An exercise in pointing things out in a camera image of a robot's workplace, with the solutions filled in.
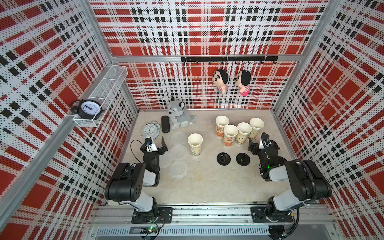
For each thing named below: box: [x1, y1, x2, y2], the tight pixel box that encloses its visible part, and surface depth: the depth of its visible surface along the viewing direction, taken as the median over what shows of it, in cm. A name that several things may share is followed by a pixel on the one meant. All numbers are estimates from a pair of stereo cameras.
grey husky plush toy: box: [168, 96, 197, 130], surface depth 103 cm
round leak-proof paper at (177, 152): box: [168, 144, 188, 161], surface depth 100 cm
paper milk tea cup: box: [187, 133, 204, 157], surface depth 88 cm
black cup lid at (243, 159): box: [236, 152, 251, 166], surface depth 94 cm
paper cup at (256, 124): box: [249, 117, 265, 139], surface depth 95 cm
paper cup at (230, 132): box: [223, 124, 239, 148], surface depth 92 cm
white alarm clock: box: [142, 123, 161, 140], surface depth 107 cm
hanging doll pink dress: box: [236, 70, 252, 96], surface depth 97 cm
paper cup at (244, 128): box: [235, 122, 253, 147], surface depth 93 cm
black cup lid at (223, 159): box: [216, 152, 231, 166], surface depth 95 cm
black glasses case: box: [161, 115, 170, 133], surface depth 110 cm
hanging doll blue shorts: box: [212, 69, 229, 94], surface depth 96 cm
